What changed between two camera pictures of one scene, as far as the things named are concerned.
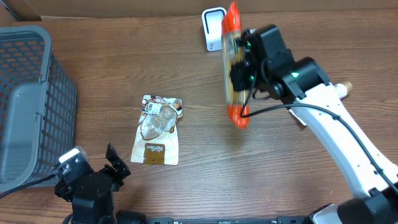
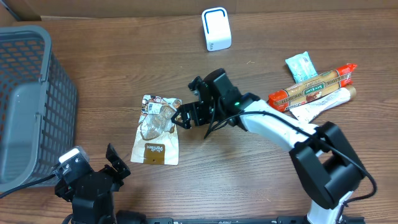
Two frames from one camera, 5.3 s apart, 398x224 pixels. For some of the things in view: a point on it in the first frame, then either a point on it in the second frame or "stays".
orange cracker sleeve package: (237, 99) → (290, 96)
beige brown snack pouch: (157, 140) stays
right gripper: (243, 85) → (197, 107)
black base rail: (281, 219) stays
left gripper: (119, 165) stays
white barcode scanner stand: (212, 19) stays
